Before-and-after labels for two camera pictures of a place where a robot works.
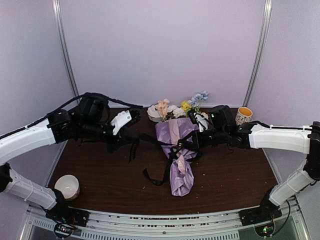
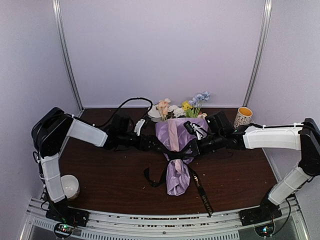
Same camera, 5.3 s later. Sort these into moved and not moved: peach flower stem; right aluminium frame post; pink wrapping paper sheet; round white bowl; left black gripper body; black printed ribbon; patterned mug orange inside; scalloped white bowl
Moved: left black gripper body; pink wrapping paper sheet; black printed ribbon
Not moved: patterned mug orange inside; peach flower stem; round white bowl; scalloped white bowl; right aluminium frame post
